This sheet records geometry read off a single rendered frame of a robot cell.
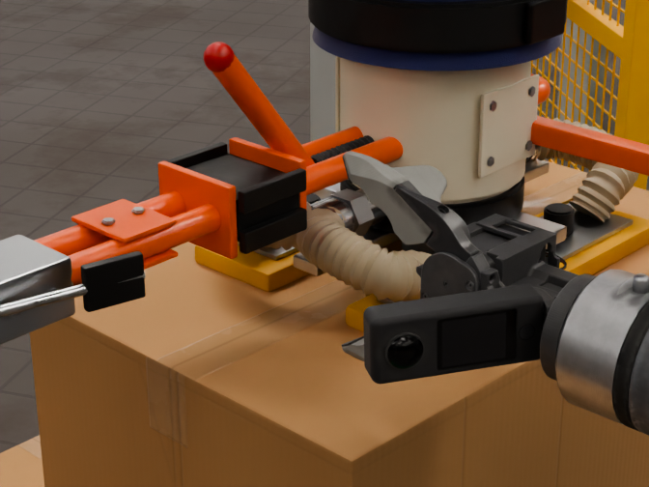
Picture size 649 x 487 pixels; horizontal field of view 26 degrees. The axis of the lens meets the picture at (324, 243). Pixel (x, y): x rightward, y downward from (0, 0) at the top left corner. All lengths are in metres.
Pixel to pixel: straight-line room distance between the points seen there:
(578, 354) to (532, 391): 0.31
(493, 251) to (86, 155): 4.06
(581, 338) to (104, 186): 3.85
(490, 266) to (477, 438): 0.24
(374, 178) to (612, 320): 0.20
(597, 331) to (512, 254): 0.10
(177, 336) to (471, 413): 0.26
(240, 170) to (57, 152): 3.88
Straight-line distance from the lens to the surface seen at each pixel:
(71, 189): 4.63
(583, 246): 1.30
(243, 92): 1.08
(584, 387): 0.87
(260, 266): 1.26
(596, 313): 0.86
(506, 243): 0.94
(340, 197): 1.21
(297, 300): 1.23
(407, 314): 0.87
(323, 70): 2.80
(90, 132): 5.16
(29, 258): 0.98
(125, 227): 1.03
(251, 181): 1.10
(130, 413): 1.20
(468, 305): 0.88
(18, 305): 0.95
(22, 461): 2.12
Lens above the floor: 1.65
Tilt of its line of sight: 23 degrees down
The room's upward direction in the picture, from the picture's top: straight up
